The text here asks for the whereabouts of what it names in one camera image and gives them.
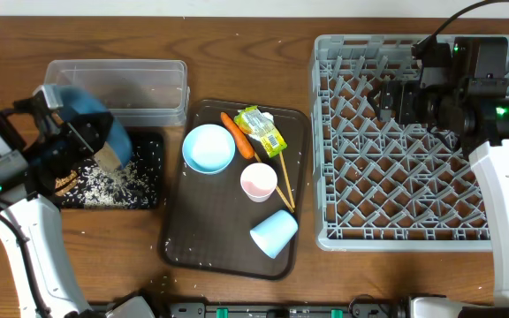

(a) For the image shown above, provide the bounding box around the black plastic tray bin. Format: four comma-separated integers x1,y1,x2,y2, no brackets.
50,129,165,211

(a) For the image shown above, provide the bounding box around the brown serving tray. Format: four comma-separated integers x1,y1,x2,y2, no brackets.
158,106,310,280

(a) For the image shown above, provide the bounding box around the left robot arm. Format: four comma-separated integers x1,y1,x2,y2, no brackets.
0,94,133,317

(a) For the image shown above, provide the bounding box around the brown food scrap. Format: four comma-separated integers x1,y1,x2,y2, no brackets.
55,170,79,197

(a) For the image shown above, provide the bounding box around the pink cup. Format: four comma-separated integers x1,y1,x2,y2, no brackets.
239,163,277,203

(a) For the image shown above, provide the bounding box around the light blue cup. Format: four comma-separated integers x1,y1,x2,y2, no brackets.
249,210,299,259

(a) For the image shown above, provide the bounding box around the white rice pile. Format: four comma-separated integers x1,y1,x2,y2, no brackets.
59,132,165,208

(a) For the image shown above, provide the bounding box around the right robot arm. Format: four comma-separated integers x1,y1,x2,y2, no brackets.
367,35,509,317

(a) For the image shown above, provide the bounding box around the clear plastic storage bin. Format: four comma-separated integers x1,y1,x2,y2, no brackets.
44,59,189,127

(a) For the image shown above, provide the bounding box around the green yellow snack wrapper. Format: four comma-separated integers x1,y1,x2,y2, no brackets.
233,105,287,158

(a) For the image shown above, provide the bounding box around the dark blue plate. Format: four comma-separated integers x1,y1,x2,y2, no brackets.
37,84,134,171

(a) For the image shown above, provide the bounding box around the orange carrot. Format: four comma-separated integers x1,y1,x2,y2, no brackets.
220,112,255,160

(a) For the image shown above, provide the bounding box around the light blue bowl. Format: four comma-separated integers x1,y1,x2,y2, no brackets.
182,124,236,175

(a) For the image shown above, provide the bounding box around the grey dishwasher rack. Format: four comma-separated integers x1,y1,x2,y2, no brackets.
310,34,509,252

